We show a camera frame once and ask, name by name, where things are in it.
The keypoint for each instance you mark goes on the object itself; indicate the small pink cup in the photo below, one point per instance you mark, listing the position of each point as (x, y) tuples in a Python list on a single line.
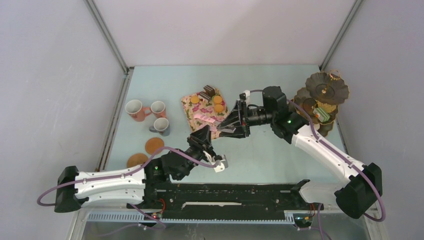
[(158, 109)]

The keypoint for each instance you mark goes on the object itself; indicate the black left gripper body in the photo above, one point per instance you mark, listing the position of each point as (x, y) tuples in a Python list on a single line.
[(202, 151)]

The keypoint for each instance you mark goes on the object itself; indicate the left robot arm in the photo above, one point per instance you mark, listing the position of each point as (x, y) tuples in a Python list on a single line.
[(77, 189)]

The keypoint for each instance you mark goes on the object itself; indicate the blue grey mug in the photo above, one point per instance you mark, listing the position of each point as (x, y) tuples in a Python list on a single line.
[(161, 126)]

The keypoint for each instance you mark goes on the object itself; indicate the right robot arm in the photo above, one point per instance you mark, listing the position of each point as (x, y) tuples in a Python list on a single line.
[(359, 189)]

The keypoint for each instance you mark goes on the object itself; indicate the orange round biscuit upper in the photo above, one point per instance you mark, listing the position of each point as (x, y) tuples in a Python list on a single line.
[(217, 100)]

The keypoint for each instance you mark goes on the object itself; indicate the upper wooden round coaster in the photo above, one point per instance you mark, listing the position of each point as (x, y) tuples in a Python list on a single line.
[(153, 144)]

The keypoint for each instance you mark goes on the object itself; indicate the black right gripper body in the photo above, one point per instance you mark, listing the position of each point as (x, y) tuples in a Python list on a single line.
[(254, 117)]

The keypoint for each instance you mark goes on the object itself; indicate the striped chocolate cake slice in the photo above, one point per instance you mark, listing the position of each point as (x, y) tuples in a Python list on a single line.
[(204, 96)]

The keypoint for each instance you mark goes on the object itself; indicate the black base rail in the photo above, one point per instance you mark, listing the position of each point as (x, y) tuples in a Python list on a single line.
[(225, 202)]

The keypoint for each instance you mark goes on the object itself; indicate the orange round biscuit lower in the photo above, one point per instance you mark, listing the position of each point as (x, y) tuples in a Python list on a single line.
[(219, 108)]

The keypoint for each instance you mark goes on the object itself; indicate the chocolate cake piece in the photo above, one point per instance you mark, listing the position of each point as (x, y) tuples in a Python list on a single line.
[(211, 91)]

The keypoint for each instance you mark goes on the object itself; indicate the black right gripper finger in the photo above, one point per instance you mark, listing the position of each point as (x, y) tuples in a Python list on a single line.
[(234, 119), (236, 133)]

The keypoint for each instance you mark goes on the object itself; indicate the three tier black cake stand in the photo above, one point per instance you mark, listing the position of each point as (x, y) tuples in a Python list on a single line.
[(326, 90)]

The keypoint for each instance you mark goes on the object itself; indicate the orange round biscuit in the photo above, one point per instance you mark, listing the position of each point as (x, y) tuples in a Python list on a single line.
[(219, 108), (217, 100)]

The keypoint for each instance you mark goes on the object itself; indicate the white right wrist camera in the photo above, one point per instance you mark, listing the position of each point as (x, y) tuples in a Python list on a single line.
[(245, 96)]

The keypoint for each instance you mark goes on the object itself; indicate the wooden round coaster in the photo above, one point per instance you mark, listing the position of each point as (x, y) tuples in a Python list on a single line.
[(136, 159), (153, 144)]

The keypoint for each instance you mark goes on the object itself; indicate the pink mug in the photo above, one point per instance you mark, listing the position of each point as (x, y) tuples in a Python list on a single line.
[(136, 110)]

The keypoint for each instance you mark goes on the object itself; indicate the floral rectangular tray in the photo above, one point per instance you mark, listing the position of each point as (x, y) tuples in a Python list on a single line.
[(205, 108)]

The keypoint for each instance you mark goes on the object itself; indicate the lower wooden round coaster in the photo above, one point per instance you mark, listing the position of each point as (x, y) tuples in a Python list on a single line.
[(136, 159)]

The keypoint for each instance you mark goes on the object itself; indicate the small yellow cookie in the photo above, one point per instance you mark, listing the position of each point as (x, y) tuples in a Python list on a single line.
[(194, 99)]

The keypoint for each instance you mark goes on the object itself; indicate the green striped cake slice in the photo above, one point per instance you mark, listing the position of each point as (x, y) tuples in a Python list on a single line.
[(321, 114)]

